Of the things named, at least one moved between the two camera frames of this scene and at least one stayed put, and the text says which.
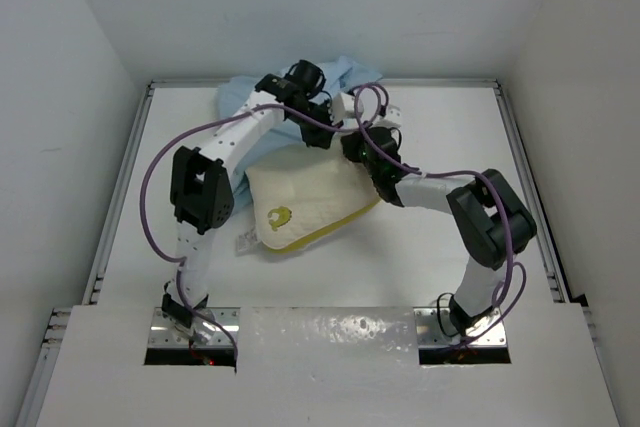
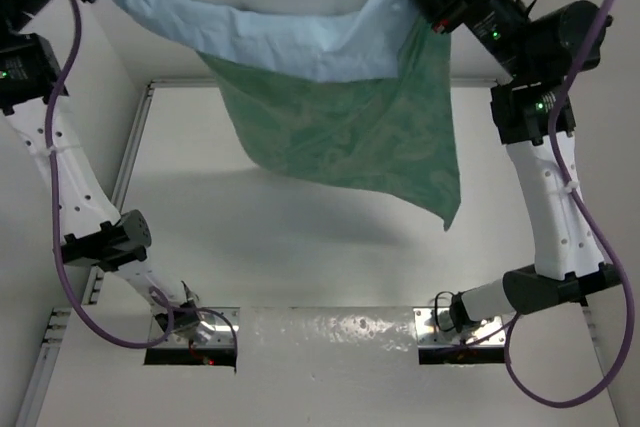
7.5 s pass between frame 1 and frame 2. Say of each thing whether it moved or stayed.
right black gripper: moved
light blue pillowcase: moved
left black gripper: moved
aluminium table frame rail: stayed
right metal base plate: stayed
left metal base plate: stayed
